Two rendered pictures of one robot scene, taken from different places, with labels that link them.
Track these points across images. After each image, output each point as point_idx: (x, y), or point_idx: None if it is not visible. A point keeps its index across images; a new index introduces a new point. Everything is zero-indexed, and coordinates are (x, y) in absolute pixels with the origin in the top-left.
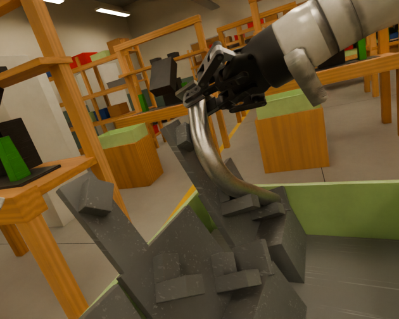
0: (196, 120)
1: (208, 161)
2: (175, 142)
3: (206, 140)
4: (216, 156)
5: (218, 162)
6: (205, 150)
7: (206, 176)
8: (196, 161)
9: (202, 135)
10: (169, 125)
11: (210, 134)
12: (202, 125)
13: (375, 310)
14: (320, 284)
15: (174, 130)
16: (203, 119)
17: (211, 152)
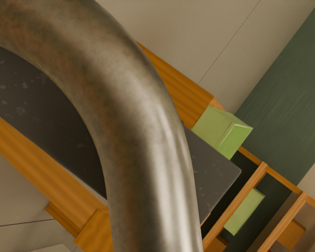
0: (194, 194)
1: (112, 16)
2: (188, 130)
3: (149, 95)
4: (89, 33)
5: (73, 9)
6: (139, 51)
7: (12, 70)
8: (69, 112)
9: (167, 114)
10: (222, 191)
11: (127, 139)
12: (174, 167)
13: None
14: None
15: (195, 182)
16: (172, 203)
17: (118, 44)
